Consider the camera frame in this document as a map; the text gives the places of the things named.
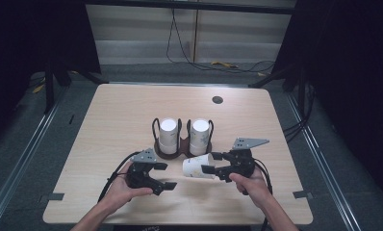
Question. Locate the grey tape tab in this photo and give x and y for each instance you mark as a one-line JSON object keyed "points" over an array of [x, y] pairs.
{"points": [[53, 196], [302, 194]]}

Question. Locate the yellow strip on floor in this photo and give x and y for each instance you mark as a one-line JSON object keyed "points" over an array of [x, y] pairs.
{"points": [[224, 64]]}

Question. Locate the person's left hand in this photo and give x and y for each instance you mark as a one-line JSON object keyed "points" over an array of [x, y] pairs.
{"points": [[123, 191]]}

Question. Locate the yellow tape piece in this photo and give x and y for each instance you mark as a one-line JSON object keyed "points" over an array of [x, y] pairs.
{"points": [[38, 89]]}

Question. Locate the stack of white paper cups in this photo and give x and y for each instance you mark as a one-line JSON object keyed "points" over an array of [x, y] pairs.
{"points": [[168, 136], [199, 138]]}

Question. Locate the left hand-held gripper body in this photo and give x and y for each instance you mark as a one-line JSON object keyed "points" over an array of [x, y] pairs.
{"points": [[141, 171]]}

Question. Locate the black curtain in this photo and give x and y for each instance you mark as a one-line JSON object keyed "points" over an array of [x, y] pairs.
{"points": [[350, 80], [29, 38]]}

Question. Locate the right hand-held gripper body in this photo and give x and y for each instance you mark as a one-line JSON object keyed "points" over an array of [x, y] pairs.
{"points": [[241, 160]]}

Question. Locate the black overhead bar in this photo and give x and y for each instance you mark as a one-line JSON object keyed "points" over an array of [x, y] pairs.
{"points": [[192, 5]]}

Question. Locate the black metal stand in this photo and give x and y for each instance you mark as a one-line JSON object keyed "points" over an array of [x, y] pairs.
{"points": [[49, 89], [276, 75]]}

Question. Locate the single white paper cup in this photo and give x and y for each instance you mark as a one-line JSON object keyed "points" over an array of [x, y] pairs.
{"points": [[194, 167]]}

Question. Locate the person's right hand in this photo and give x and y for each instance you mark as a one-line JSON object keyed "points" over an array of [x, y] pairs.
{"points": [[253, 189]]}

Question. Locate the metal floor rail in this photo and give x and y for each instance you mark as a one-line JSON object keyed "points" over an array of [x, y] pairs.
{"points": [[22, 154], [324, 160]]}

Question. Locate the dark double cup holder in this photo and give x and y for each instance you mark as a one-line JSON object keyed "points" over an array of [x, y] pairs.
{"points": [[183, 150]]}

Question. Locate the dark round table grommet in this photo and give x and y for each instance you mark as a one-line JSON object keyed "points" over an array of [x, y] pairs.
{"points": [[217, 99]]}

